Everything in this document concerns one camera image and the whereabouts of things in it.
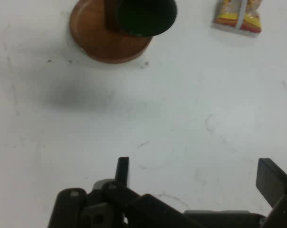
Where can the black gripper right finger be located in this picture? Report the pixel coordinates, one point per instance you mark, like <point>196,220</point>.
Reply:
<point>271,180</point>

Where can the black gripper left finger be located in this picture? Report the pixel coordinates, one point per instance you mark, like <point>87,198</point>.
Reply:
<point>124,204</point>

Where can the brown wooden mug tree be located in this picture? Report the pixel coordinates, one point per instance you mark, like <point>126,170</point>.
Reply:
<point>98,42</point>

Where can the green enamel mug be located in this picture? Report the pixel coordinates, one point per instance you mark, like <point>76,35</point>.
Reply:
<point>148,16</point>

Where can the yellow red snack packet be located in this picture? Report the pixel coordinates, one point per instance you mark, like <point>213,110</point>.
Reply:
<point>237,16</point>

